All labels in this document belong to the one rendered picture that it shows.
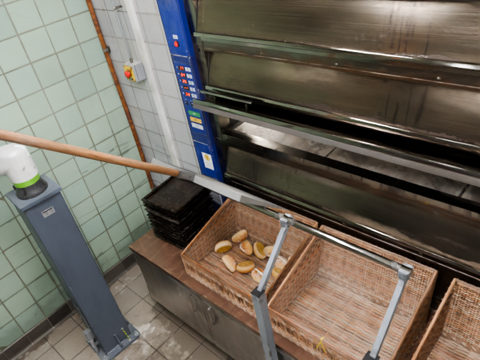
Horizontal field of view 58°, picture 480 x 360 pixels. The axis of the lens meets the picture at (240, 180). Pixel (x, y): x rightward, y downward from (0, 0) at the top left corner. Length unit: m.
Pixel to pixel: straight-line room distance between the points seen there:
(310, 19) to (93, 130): 1.69
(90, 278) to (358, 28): 1.87
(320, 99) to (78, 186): 1.76
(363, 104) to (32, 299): 2.38
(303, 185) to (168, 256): 0.91
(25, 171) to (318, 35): 1.42
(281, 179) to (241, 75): 0.55
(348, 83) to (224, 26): 0.61
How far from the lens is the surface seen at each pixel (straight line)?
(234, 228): 2.54
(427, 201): 1.79
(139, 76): 2.60
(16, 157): 2.18
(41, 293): 3.17
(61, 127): 2.81
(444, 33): 1.48
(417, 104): 1.60
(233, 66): 2.05
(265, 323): 1.86
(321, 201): 2.07
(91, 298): 2.67
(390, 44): 1.54
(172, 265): 2.48
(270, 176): 2.22
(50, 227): 2.33
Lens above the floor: 2.27
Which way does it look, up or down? 35 degrees down
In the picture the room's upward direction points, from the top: 11 degrees counter-clockwise
